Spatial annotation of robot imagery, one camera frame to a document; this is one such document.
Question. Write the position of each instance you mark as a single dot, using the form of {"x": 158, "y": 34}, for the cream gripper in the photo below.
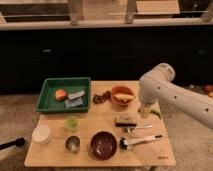
{"x": 145, "y": 111}

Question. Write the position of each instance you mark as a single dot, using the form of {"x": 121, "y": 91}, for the yellow banana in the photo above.
{"x": 124, "y": 96}

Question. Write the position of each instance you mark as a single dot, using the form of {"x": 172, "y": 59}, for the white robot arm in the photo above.
{"x": 157, "y": 84}

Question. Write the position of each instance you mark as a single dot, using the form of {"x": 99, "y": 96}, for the green chili pepper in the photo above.
{"x": 157, "y": 113}

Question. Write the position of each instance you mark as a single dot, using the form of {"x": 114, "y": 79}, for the silver fork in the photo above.
{"x": 130, "y": 129}

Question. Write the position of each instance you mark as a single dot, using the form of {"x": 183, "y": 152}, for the brown black sponge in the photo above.
{"x": 125, "y": 121}

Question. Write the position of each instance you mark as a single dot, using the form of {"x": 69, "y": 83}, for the orange bowl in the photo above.
{"x": 123, "y": 90}

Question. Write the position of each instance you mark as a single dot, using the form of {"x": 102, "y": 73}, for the wooden table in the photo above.
{"x": 102, "y": 118}

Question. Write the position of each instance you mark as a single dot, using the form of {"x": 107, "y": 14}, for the white black dish brush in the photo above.
{"x": 128, "y": 143}

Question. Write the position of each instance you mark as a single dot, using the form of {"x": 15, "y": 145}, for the dark maroon bowl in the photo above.
{"x": 103, "y": 145}

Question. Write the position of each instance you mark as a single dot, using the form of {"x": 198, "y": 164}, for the grey sponge block upper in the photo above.
{"x": 73, "y": 96}

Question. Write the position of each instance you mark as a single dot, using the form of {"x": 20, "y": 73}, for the grey sponge block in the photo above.
{"x": 73, "y": 103}
{"x": 73, "y": 96}

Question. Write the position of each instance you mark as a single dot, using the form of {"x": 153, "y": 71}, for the green plastic cup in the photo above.
{"x": 71, "y": 123}

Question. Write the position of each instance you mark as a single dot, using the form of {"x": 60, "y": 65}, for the grey sponge block lower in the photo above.
{"x": 73, "y": 103}

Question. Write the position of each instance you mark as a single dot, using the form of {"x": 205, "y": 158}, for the small metal cup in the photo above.
{"x": 72, "y": 144}

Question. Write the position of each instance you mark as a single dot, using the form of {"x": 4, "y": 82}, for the orange peach fruit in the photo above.
{"x": 61, "y": 94}

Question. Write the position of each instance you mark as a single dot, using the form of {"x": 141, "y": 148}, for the green plastic tray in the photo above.
{"x": 47, "y": 102}

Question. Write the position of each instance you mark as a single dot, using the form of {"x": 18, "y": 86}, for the black cabinet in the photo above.
{"x": 28, "y": 57}

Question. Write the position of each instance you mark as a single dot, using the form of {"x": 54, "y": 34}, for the black handle object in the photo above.
{"x": 18, "y": 142}

